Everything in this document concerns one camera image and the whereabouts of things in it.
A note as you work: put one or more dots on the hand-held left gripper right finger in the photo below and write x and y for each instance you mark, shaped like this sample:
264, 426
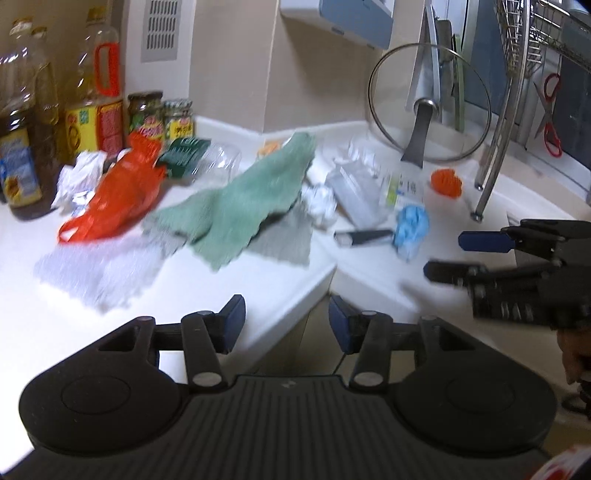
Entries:
339, 323

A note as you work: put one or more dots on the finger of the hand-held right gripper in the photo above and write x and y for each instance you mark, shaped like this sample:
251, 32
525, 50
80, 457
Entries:
452, 272
482, 241

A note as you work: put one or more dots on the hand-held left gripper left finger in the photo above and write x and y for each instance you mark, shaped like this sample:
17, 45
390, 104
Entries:
234, 323

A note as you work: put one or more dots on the plastic bottle green label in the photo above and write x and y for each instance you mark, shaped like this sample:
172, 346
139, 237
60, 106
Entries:
182, 154

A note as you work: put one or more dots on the orange snack packet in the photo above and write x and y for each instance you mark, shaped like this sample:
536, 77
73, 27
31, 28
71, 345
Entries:
268, 148

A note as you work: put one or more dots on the person's right hand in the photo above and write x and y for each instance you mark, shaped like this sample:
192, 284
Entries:
577, 355

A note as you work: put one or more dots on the steel dish rack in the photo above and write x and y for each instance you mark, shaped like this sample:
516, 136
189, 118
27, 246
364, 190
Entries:
475, 216

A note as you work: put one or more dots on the blue glove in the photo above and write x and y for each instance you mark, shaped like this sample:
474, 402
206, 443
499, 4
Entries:
411, 226

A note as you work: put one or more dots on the orange scrubber ball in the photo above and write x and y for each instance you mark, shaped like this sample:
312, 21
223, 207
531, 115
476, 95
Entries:
445, 182

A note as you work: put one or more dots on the white printed packet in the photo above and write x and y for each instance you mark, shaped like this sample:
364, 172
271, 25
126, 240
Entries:
406, 189

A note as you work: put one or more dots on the green cloth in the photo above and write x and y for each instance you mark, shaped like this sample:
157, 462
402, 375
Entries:
240, 203

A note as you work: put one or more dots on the glass pot lid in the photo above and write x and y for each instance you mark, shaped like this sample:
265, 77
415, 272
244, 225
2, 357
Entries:
420, 134

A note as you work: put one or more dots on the clear plastic wrap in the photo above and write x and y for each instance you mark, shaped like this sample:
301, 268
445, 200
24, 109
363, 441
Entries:
351, 194

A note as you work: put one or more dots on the light grey cloth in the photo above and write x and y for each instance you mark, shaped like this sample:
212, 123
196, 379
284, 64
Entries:
106, 272

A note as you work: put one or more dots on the red scissors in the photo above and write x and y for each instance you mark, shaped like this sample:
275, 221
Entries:
547, 113

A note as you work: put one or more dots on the green cutting board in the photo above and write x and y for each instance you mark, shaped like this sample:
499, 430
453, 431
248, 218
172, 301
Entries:
459, 92

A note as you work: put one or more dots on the red and white clothing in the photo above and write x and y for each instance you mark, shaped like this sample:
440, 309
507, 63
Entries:
568, 466

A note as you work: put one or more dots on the orange plastic bag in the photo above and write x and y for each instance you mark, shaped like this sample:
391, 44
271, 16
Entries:
120, 194

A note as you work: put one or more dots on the steel cleaver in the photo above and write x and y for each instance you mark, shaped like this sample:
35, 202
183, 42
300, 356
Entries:
427, 69

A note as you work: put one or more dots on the silver foil wrapper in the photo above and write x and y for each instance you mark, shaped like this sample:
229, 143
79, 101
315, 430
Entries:
83, 203

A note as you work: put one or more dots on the small jar yellow label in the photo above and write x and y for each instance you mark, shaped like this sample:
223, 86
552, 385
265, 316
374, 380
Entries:
179, 124

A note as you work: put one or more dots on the large jar green label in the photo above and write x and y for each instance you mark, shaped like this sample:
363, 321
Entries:
145, 115

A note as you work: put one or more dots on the dark oil bottle blue label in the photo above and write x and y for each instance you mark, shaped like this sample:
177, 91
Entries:
21, 184

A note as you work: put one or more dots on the white blue wall dispenser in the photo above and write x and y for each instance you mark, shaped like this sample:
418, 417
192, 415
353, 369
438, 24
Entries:
351, 18

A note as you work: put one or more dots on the grey wall vent grille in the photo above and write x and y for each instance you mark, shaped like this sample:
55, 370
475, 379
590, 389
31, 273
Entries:
159, 32

